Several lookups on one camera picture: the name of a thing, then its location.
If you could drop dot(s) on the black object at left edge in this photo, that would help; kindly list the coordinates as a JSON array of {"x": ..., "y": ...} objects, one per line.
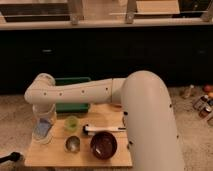
[{"x": 14, "y": 156}]

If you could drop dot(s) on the dark red bowl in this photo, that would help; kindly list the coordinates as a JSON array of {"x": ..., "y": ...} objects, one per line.
[{"x": 103, "y": 145}]

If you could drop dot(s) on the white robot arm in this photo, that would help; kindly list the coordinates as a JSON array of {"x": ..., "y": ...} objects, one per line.
[{"x": 147, "y": 109}]

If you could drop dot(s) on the green plastic cup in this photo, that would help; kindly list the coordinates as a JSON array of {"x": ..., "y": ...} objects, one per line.
[{"x": 71, "y": 123}]

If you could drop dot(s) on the wooden table board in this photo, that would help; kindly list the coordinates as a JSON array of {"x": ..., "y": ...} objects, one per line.
[{"x": 54, "y": 154}]

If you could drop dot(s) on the green plastic tray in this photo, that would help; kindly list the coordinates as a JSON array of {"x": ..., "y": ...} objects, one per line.
[{"x": 72, "y": 107}]

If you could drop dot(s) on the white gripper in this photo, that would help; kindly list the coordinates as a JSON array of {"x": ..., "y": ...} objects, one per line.
[{"x": 44, "y": 115}]

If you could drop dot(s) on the small metal bowl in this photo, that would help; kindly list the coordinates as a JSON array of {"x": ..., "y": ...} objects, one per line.
[{"x": 72, "y": 144}]

